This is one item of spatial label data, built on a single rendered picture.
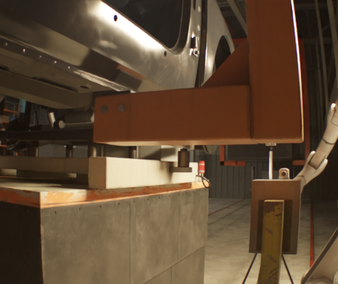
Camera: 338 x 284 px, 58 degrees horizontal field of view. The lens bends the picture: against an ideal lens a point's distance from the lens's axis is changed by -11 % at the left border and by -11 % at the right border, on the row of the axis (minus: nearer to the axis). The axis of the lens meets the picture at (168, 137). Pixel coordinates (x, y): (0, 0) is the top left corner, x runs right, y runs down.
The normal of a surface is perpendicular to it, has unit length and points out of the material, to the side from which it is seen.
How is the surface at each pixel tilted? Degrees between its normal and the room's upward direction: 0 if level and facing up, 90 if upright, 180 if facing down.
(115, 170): 90
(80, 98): 96
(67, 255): 90
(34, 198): 90
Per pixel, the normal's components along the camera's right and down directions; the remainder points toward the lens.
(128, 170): 0.91, -0.02
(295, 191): -0.41, -0.09
